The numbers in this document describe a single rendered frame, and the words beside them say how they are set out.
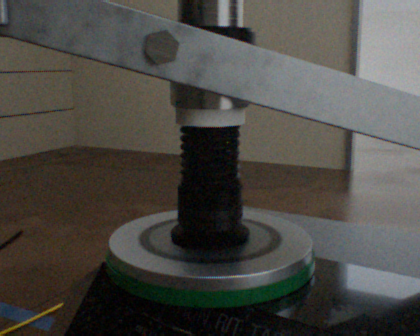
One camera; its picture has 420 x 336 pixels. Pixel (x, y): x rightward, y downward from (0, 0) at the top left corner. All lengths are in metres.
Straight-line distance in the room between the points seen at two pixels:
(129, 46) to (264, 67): 0.12
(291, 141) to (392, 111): 5.05
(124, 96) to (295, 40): 2.30
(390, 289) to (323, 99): 0.19
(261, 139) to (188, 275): 5.25
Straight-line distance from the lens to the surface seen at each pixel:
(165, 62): 0.43
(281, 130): 5.58
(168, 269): 0.46
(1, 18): 0.42
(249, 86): 0.46
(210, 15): 0.48
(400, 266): 0.57
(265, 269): 0.46
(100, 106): 6.77
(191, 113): 0.48
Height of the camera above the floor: 1.08
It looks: 12 degrees down
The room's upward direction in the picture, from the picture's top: straight up
